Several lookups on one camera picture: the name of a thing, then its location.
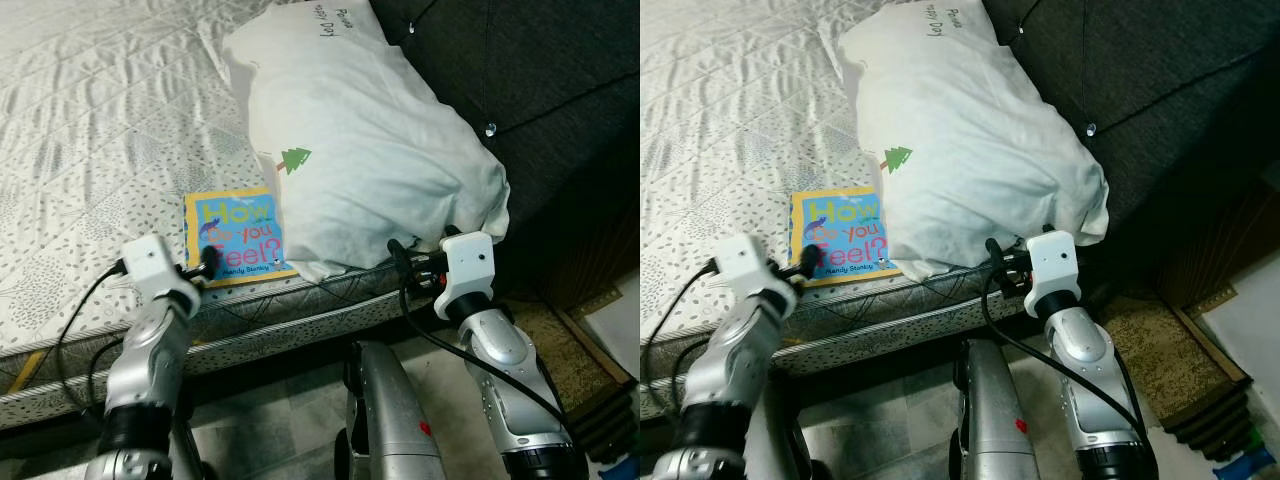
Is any yellow bordered children's book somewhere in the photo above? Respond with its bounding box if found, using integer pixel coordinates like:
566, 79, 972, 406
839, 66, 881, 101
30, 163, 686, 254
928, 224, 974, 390
790, 188, 901, 289
183, 187, 299, 291

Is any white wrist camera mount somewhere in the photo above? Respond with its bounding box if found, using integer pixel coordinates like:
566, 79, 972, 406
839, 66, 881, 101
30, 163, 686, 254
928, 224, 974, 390
1025, 230, 1083, 321
435, 232, 498, 321
715, 235, 796, 321
122, 237, 201, 316

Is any white panel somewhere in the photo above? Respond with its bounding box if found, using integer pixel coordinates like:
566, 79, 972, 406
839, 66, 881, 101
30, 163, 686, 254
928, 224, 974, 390
1198, 250, 1280, 406
583, 268, 641, 376

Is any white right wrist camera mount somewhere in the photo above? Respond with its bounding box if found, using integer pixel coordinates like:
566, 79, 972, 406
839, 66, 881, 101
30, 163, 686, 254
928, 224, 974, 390
1025, 230, 1083, 321
435, 232, 498, 321

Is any brown woven mat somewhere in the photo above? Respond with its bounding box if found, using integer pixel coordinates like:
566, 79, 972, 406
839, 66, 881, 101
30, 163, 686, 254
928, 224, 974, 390
1098, 290, 1256, 466
495, 290, 641, 466

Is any robot right leg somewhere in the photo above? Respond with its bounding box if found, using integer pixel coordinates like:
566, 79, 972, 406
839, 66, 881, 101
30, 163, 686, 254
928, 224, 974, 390
343, 340, 448, 480
953, 338, 1048, 480

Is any blue plastic item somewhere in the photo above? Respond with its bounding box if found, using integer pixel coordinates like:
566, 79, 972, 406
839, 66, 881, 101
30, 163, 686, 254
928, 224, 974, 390
1212, 445, 1276, 479

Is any black tufted headboard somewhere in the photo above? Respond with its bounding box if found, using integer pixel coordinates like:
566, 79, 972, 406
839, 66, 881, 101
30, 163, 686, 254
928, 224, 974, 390
370, 0, 641, 311
985, 0, 1280, 311

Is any robot leg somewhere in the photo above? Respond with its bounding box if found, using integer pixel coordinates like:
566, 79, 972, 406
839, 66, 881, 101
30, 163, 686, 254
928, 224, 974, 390
165, 400, 216, 480
745, 380, 801, 480
953, 338, 1048, 480
343, 340, 448, 480

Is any robot left leg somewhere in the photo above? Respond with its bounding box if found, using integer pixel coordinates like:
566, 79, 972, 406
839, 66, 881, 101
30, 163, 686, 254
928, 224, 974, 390
745, 380, 801, 480
165, 400, 216, 480

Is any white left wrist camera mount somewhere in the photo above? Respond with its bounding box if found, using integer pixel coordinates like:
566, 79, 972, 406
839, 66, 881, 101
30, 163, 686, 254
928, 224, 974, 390
122, 237, 201, 316
715, 235, 796, 321

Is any white pillow green tree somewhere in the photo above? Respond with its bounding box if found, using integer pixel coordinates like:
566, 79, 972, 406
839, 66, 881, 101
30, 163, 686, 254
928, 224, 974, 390
838, 0, 1111, 284
222, 0, 511, 284

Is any quilted white mattress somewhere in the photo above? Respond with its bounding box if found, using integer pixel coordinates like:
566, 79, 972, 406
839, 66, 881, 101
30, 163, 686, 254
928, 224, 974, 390
0, 0, 501, 431
640, 0, 1101, 426

